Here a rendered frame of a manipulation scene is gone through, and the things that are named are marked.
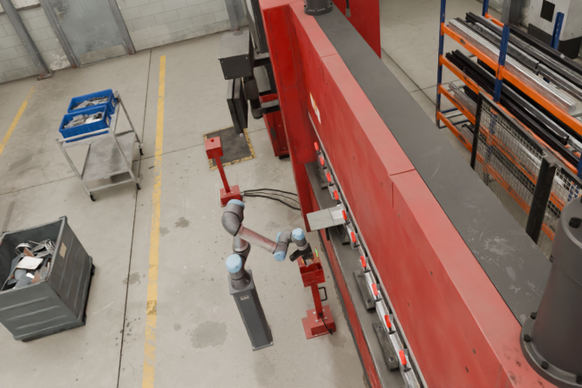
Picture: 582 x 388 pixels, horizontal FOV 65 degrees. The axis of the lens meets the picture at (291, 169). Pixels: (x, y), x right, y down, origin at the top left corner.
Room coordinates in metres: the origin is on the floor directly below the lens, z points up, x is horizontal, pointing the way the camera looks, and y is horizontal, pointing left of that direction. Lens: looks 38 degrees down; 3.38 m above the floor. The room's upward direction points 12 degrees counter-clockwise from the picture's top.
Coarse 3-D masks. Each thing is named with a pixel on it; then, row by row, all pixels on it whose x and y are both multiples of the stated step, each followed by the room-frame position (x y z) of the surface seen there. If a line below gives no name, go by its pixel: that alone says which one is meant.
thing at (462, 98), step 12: (456, 96) 4.02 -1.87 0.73; (468, 96) 3.94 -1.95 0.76; (468, 108) 3.78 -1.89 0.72; (504, 120) 3.45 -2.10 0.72; (516, 132) 3.25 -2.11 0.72; (504, 144) 3.13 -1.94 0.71; (516, 144) 3.01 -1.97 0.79; (528, 156) 2.83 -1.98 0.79; (540, 156) 2.84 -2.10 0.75; (576, 168) 2.62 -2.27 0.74; (564, 180) 2.50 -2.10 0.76
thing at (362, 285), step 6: (360, 270) 1.92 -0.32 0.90; (354, 276) 1.90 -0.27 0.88; (360, 282) 1.83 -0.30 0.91; (360, 288) 1.78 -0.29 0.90; (366, 288) 1.77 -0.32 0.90; (366, 294) 1.73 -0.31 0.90; (366, 300) 1.69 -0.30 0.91; (372, 300) 1.68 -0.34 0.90; (366, 306) 1.65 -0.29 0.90; (372, 306) 1.64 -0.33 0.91
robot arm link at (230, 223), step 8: (224, 216) 2.17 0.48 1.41; (232, 216) 2.16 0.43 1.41; (224, 224) 2.12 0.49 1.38; (232, 224) 2.11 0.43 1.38; (240, 224) 2.12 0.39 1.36; (232, 232) 2.08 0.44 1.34; (240, 232) 2.08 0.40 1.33; (248, 232) 2.08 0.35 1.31; (248, 240) 2.06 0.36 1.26; (256, 240) 2.05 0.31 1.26; (264, 240) 2.05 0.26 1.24; (264, 248) 2.02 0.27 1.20; (272, 248) 2.02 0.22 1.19; (280, 248) 2.02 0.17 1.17; (280, 256) 1.97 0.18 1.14
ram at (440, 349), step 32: (320, 96) 2.54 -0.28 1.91; (320, 128) 2.72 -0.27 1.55; (352, 160) 1.83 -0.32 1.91; (352, 192) 1.91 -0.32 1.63; (384, 192) 1.35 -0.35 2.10; (384, 224) 1.37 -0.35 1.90; (384, 256) 1.39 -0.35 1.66; (416, 256) 1.02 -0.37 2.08; (416, 288) 1.02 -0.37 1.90; (416, 320) 1.01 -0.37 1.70; (448, 320) 0.77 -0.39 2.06; (416, 352) 1.00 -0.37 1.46; (448, 352) 0.75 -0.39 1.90; (448, 384) 0.73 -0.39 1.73; (480, 384) 0.57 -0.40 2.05
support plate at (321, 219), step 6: (324, 210) 2.45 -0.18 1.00; (330, 210) 2.44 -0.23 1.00; (312, 216) 2.43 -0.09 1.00; (318, 216) 2.41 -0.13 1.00; (324, 216) 2.40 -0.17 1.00; (330, 216) 2.39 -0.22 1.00; (312, 222) 2.36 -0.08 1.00; (318, 222) 2.35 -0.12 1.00; (324, 222) 2.34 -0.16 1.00; (330, 222) 2.33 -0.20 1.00; (336, 222) 2.31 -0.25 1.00; (342, 222) 2.30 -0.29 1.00; (312, 228) 2.30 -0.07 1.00; (318, 228) 2.29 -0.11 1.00; (324, 228) 2.29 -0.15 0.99
